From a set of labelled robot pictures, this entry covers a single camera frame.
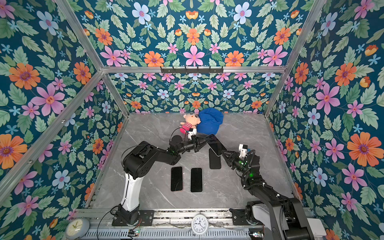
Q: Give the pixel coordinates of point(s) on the pink plush pig toy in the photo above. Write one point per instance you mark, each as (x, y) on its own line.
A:
(191, 121)

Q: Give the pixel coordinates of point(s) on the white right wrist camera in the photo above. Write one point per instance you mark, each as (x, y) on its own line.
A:
(243, 149)

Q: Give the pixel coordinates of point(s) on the blue-edged smartphone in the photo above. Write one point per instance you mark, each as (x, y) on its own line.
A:
(196, 180)

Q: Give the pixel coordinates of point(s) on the black phone case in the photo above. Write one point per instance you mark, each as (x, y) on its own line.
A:
(214, 160)

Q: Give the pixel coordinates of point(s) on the beige round clock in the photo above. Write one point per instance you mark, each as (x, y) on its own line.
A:
(77, 228)

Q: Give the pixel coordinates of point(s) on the purple-edged smartphone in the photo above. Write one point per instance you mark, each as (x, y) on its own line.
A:
(177, 179)

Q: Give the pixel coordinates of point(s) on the white round clock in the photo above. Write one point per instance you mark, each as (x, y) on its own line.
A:
(200, 224)

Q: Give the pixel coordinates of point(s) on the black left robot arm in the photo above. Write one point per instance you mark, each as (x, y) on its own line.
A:
(138, 163)

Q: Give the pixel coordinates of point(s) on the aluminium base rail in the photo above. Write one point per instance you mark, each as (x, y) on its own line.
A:
(163, 218)

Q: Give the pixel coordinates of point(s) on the black hook rail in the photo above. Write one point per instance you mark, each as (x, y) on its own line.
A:
(192, 70)

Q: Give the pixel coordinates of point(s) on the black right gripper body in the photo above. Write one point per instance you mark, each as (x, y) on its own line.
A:
(239, 164)

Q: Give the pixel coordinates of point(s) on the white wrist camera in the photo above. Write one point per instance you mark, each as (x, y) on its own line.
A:
(192, 132)
(243, 149)

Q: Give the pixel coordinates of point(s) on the silver-edged black smartphone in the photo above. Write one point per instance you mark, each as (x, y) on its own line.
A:
(215, 144)

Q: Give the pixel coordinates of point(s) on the blue baseball cap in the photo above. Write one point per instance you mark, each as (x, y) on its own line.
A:
(211, 119)

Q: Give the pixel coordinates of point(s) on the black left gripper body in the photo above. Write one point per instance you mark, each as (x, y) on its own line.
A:
(186, 146)

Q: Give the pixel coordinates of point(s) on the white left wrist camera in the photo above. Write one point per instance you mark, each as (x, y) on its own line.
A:
(192, 132)

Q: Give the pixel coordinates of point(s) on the white box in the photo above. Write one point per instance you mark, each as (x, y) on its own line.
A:
(317, 228)

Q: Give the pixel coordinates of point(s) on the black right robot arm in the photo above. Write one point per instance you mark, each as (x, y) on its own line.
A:
(284, 217)

